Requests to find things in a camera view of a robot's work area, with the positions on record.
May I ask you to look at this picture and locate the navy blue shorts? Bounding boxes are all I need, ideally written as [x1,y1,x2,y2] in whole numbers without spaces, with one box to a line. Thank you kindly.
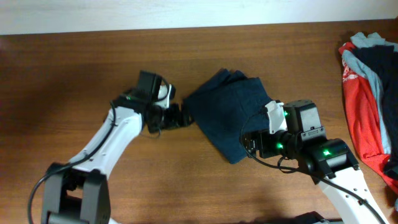
[183,69,272,164]

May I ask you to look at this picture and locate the black garment in pile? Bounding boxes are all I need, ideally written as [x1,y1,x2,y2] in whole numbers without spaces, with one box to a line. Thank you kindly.
[353,45,397,180]

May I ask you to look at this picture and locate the red garment with white print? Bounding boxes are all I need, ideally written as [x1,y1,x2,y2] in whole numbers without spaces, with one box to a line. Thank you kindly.
[338,42,397,192]

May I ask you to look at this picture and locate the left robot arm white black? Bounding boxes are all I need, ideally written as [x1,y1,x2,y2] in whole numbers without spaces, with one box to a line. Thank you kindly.
[40,71,188,223]

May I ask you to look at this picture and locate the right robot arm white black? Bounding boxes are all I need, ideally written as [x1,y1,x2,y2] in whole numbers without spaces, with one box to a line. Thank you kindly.
[239,100,388,223]

